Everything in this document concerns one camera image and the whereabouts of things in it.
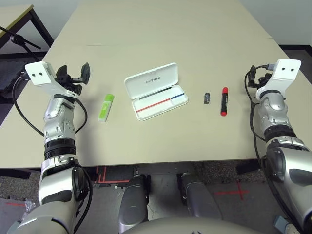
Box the white perforated shoe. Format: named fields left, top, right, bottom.
left=285, top=223, right=303, bottom=234

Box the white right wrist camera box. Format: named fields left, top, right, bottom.
left=255, top=58, right=302, bottom=98

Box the black tripod stand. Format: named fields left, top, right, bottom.
left=0, top=25, right=42, bottom=61

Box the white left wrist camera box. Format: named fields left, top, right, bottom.
left=25, top=61, right=81, bottom=97

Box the white plastic pencil case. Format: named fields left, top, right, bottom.
left=124, top=62, right=189, bottom=121

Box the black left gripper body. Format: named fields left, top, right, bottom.
left=57, top=74, right=83, bottom=95

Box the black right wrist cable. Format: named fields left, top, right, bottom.
left=244, top=63, right=308, bottom=234

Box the grey robot leg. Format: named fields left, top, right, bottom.
left=117, top=174, right=149, bottom=234
left=177, top=172, right=222, bottom=220

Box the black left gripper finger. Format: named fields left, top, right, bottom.
left=56, top=65, right=68, bottom=78
left=81, top=62, right=91, bottom=85

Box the black marker with red cap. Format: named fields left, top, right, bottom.
left=220, top=87, right=229, bottom=117

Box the black table underframe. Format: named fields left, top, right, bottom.
left=0, top=159, right=261, bottom=181

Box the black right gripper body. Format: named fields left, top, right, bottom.
left=247, top=73, right=271, bottom=90

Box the beige side table black frame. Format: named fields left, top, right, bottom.
left=0, top=4, right=55, bottom=49

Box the blue-grey foot pedal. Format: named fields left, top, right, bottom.
left=273, top=214, right=290, bottom=232

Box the grey left robot leg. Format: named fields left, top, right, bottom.
left=117, top=174, right=149, bottom=234

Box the grey robot torso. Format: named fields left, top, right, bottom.
left=121, top=216, right=247, bottom=234

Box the green highlighter marker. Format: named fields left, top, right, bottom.
left=97, top=94, right=115, bottom=122

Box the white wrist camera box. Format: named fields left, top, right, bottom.
left=255, top=58, right=302, bottom=98
left=25, top=61, right=81, bottom=97

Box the black foam mat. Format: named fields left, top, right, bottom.
left=0, top=60, right=27, bottom=98

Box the grey right robot leg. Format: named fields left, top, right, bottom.
left=177, top=172, right=222, bottom=220

